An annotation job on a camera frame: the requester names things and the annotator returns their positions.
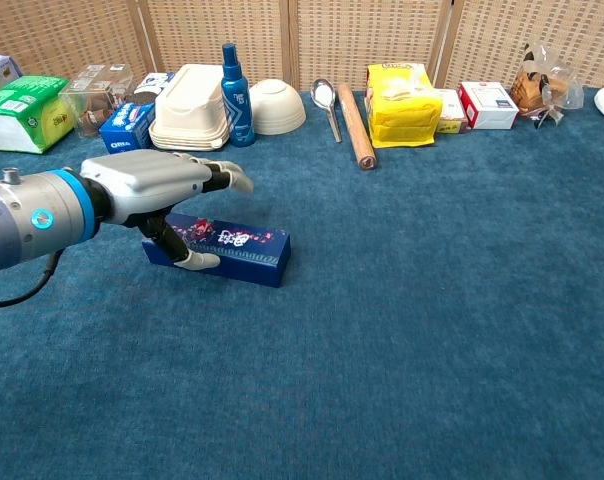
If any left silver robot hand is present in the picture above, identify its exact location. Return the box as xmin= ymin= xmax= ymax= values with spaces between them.
xmin=79 ymin=148 xmax=255 ymax=272

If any blue glasses case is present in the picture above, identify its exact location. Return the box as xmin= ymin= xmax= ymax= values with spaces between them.
xmin=141 ymin=212 xmax=292 ymax=289

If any blue Oreo cookie box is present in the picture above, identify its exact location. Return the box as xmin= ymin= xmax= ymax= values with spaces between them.
xmin=99 ymin=72 xmax=176 ymax=155

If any beige lunch container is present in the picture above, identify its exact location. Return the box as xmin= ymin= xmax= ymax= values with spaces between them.
xmin=148 ymin=63 xmax=232 ymax=152

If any clear plastic snack box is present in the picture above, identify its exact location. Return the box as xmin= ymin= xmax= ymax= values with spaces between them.
xmin=60 ymin=63 xmax=136 ymax=139

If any blue spray bottle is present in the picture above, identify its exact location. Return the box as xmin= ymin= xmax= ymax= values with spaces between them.
xmin=220 ymin=42 xmax=257 ymax=148

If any green tissue pack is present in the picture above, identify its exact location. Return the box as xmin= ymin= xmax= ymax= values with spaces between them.
xmin=0 ymin=75 xmax=77 ymax=155

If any beige upturned bowl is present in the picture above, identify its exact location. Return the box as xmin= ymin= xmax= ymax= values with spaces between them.
xmin=249 ymin=78 xmax=307 ymax=136

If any metal spoon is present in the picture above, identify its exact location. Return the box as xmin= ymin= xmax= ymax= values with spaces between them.
xmin=310 ymin=78 xmax=344 ymax=144

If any wooden rolling pin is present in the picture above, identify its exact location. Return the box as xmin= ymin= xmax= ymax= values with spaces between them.
xmin=336 ymin=82 xmax=378 ymax=172

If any rattan folding screen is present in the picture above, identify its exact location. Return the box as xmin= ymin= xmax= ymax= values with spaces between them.
xmin=0 ymin=0 xmax=604 ymax=94

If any yellow biscuit pack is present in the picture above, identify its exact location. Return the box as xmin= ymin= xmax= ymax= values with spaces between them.
xmin=365 ymin=61 xmax=443 ymax=150

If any blue carpet table cover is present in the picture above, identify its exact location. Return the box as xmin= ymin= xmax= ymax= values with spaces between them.
xmin=0 ymin=87 xmax=604 ymax=480

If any white red box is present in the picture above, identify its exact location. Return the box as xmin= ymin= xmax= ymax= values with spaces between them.
xmin=457 ymin=81 xmax=520 ymax=131

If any clear bag of cookies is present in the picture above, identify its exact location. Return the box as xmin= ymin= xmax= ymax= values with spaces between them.
xmin=510 ymin=42 xmax=585 ymax=130

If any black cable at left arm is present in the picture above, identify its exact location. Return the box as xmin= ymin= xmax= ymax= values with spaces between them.
xmin=0 ymin=248 xmax=66 ymax=310

